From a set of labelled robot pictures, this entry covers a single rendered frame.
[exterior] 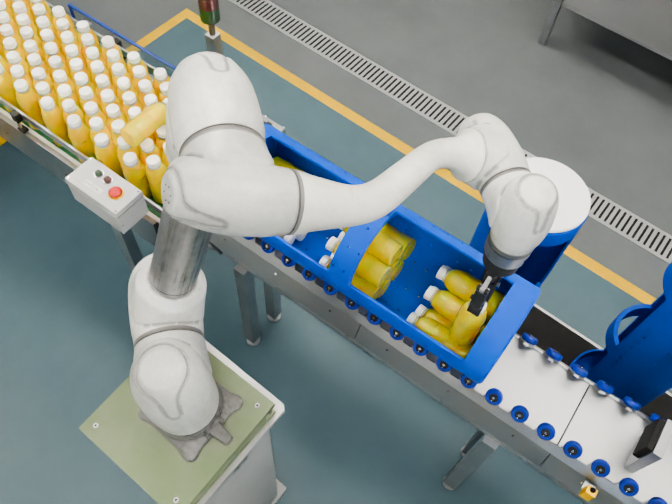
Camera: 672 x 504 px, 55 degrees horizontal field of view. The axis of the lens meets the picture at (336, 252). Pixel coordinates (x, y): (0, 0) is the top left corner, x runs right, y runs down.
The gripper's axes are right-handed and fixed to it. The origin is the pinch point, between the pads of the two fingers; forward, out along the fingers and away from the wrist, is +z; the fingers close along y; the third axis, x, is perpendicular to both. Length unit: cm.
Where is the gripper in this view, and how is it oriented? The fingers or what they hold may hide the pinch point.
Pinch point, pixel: (481, 298)
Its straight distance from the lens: 149.4
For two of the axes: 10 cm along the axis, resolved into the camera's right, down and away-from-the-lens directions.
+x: -8.1, -5.2, 2.8
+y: 5.9, -6.8, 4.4
